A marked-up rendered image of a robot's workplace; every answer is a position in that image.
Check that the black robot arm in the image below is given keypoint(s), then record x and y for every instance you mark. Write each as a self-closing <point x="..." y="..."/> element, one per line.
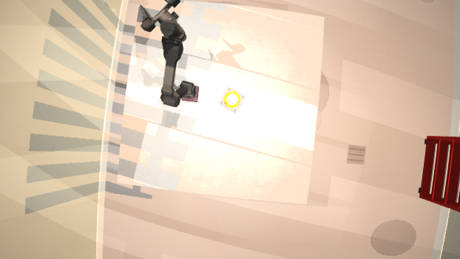
<point x="173" y="36"/>

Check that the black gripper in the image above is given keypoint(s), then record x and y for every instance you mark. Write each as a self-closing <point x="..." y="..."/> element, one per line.
<point x="149" y="23"/>

